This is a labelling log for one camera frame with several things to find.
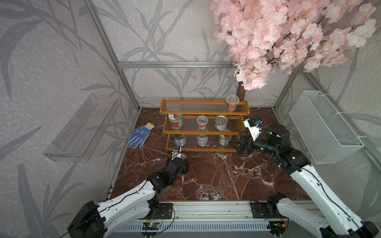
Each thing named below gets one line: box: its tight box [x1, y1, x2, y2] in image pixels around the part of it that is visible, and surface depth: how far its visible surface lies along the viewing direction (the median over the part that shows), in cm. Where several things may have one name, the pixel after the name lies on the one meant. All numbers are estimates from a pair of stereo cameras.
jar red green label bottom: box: [218, 134, 233, 147], surface depth 93 cm
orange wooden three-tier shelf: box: [159, 99, 251, 152], surface depth 90 cm
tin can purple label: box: [174, 133, 187, 148], surface depth 94 cm
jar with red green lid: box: [168, 113, 184, 130], surface depth 86 cm
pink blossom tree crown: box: [209, 0, 377, 91], surface depth 48 cm
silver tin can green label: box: [214, 115, 229, 132], surface depth 87 cm
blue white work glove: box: [126, 121, 156, 149], surface depth 107 cm
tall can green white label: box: [196, 134, 209, 147], surface depth 91 cm
